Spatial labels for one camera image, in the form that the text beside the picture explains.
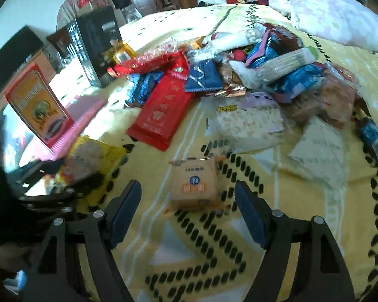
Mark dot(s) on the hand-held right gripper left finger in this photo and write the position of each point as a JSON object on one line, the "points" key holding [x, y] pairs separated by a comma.
{"points": [[126, 215]]}

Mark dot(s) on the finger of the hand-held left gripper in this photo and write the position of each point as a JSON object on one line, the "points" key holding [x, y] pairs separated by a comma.
{"points": [[50, 200], [37, 176]]}

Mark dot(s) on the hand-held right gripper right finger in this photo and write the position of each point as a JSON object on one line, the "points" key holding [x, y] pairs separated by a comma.
{"points": [[250, 217]]}

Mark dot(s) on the orange snack packet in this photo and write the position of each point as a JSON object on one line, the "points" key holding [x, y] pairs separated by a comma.
{"points": [[193, 182]]}

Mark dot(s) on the person's left forearm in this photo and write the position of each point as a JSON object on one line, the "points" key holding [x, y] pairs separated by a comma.
{"points": [[4, 262]]}

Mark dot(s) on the clear bag of white snacks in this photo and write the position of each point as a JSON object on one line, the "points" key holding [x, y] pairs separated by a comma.
{"points": [[249, 122]]}

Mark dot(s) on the yellow patterned blanket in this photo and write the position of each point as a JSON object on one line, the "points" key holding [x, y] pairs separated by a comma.
{"points": [[138, 170]]}

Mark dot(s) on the yellow snack bag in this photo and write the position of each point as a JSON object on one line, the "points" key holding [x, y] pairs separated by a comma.
{"points": [[91, 157]]}

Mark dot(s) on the red box with orange label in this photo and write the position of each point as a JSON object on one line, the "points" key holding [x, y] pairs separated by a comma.
{"points": [[37, 107]]}

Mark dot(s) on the pink box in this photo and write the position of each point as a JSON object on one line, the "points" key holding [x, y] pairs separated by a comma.
{"points": [[82, 113]]}

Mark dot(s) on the wooden desk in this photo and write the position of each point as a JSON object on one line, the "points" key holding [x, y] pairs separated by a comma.
{"points": [[45, 66]]}

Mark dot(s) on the long red packet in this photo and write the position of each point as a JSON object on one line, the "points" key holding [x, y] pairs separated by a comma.
{"points": [[163, 110]]}

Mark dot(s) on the purple packet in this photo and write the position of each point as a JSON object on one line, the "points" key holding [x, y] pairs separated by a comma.
{"points": [[263, 99]]}

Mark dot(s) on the black monitor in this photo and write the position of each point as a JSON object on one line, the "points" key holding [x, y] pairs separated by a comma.
{"points": [[9, 59]]}

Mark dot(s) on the small blue packet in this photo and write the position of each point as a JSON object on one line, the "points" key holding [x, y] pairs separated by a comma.
{"points": [[143, 88]]}

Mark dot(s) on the brown box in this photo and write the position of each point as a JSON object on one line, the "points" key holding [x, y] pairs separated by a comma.
{"points": [[58, 42]]}

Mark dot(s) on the black carton box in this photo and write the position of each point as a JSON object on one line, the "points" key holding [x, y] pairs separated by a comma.
{"points": [[94, 44]]}

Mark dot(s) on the brown snack packet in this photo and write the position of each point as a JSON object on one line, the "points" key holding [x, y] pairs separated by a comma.
{"points": [[330, 97]]}

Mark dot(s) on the crinkled blue packet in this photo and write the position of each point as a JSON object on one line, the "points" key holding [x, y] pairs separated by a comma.
{"points": [[297, 80]]}

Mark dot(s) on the blue packet with ribbon print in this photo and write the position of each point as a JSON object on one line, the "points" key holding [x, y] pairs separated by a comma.
{"points": [[204, 75]]}

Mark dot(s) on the yellow packet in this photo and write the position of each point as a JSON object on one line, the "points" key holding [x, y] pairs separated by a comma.
{"points": [[123, 53]]}

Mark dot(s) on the shiny red packet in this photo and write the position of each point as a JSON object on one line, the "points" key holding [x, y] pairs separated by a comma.
{"points": [[138, 64]]}

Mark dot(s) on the white green striped packet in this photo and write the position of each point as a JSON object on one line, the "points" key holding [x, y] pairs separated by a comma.
{"points": [[286, 61]]}

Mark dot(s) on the floral pillow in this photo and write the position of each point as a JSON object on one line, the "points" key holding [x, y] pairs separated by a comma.
{"points": [[337, 19]]}

